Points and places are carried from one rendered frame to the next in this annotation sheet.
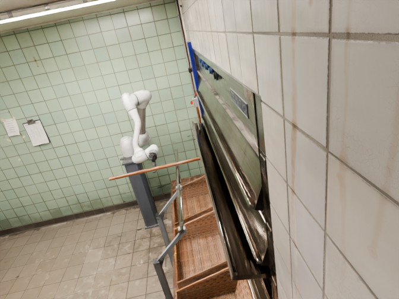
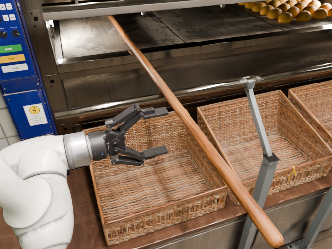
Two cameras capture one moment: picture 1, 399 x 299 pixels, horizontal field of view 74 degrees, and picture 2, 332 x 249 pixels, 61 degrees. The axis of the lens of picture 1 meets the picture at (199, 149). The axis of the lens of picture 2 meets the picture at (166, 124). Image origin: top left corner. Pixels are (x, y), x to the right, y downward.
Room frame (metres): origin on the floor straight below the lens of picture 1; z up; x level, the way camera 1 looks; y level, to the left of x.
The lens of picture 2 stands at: (2.38, 1.06, 1.67)
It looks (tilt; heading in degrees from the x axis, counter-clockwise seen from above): 36 degrees down; 252
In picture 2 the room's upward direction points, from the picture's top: straight up
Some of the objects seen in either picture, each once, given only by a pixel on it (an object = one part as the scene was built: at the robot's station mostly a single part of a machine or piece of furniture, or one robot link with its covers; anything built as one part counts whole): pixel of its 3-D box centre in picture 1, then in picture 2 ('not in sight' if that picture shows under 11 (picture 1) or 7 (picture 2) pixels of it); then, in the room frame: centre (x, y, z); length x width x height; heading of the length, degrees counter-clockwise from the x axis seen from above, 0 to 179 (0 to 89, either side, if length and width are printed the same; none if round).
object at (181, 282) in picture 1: (204, 247); (260, 141); (1.55, 0.12, 0.72); 0.56 x 0.49 x 0.28; 2
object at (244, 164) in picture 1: (215, 108); not in sight; (1.58, -0.15, 1.80); 1.79 x 0.11 x 0.19; 1
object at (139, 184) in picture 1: (142, 192); not in sight; (2.87, 0.82, 0.50); 0.21 x 0.21 x 1.00; 2
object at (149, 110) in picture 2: not in sight; (145, 108); (2.25, 0.46, 1.28); 0.05 x 0.01 x 0.03; 2
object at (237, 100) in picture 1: (214, 75); not in sight; (1.58, -0.18, 1.99); 1.80 x 0.08 x 0.21; 1
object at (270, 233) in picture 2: (201, 158); (144, 62); (2.13, 0.00, 1.19); 1.71 x 0.03 x 0.03; 92
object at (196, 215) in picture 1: (196, 201); (151, 168); (2.15, 0.13, 0.72); 0.56 x 0.49 x 0.28; 3
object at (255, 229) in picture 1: (221, 145); not in sight; (1.58, -0.15, 1.54); 1.79 x 0.11 x 0.19; 1
